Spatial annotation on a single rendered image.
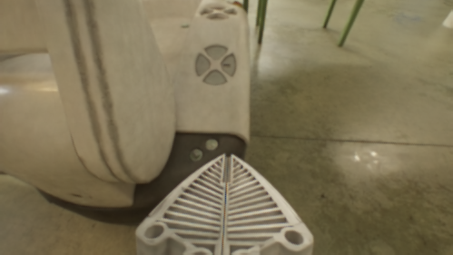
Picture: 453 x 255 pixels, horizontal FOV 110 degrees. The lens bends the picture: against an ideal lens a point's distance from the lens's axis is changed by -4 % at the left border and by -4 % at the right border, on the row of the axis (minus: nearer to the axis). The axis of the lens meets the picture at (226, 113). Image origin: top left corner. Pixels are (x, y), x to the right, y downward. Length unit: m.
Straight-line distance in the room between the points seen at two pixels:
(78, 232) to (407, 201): 0.87
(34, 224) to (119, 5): 0.62
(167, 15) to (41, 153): 0.55
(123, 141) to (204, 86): 0.22
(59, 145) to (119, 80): 0.10
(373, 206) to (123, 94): 0.63
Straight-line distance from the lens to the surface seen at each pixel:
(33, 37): 0.25
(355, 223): 0.60
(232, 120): 0.36
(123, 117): 0.20
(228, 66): 0.39
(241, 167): 0.16
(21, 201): 0.78
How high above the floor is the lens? 0.50
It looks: 47 degrees down
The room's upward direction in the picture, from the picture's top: 1 degrees counter-clockwise
